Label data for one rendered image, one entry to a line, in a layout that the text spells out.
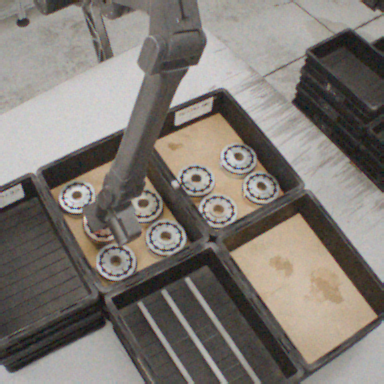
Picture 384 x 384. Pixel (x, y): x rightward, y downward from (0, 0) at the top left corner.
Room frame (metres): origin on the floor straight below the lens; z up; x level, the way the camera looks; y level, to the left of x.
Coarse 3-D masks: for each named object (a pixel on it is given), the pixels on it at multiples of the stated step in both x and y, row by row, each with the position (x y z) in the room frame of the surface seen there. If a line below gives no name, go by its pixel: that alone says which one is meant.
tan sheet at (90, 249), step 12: (108, 168) 0.86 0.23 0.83; (72, 180) 0.81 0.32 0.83; (84, 180) 0.81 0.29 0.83; (96, 180) 0.82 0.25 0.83; (144, 180) 0.83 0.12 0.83; (96, 192) 0.78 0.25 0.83; (168, 216) 0.73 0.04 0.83; (72, 228) 0.66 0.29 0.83; (144, 228) 0.69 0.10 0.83; (84, 240) 0.63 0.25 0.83; (144, 240) 0.65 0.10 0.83; (168, 240) 0.66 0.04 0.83; (84, 252) 0.60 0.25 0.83; (96, 252) 0.60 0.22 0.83; (144, 252) 0.62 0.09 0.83; (144, 264) 0.58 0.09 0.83
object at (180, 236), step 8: (152, 224) 0.68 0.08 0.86; (160, 224) 0.69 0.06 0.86; (168, 224) 0.69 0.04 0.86; (176, 224) 0.69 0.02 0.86; (152, 232) 0.66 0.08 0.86; (176, 232) 0.67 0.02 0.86; (184, 232) 0.67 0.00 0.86; (152, 240) 0.64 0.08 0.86; (176, 240) 0.65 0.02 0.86; (184, 240) 0.65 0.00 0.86; (152, 248) 0.62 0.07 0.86; (160, 248) 0.62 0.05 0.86; (168, 248) 0.62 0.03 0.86; (176, 248) 0.62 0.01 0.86
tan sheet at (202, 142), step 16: (192, 128) 1.03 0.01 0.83; (208, 128) 1.04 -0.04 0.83; (224, 128) 1.04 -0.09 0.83; (160, 144) 0.96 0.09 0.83; (176, 144) 0.97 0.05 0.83; (192, 144) 0.97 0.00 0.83; (208, 144) 0.98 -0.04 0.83; (224, 144) 0.98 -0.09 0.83; (176, 160) 0.91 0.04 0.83; (192, 160) 0.92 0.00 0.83; (208, 160) 0.92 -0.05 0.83; (176, 176) 0.86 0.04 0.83; (224, 176) 0.87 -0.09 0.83; (224, 192) 0.82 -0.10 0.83; (240, 192) 0.83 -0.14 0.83; (240, 208) 0.78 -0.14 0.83
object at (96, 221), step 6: (90, 204) 0.65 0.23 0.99; (84, 210) 0.63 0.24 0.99; (90, 210) 0.63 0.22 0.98; (96, 210) 0.62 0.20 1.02; (90, 216) 0.62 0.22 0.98; (96, 216) 0.62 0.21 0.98; (102, 216) 0.60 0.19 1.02; (90, 222) 0.61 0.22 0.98; (96, 222) 0.61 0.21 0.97; (102, 222) 0.61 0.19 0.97; (96, 228) 0.60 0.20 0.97; (102, 228) 0.60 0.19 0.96
